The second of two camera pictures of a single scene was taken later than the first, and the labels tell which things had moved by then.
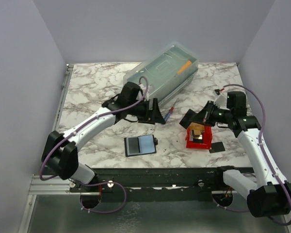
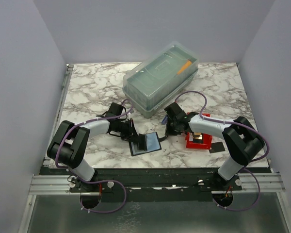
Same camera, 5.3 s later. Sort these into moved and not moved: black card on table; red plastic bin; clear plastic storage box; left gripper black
Moved: left gripper black
Not moved: clear plastic storage box; black card on table; red plastic bin
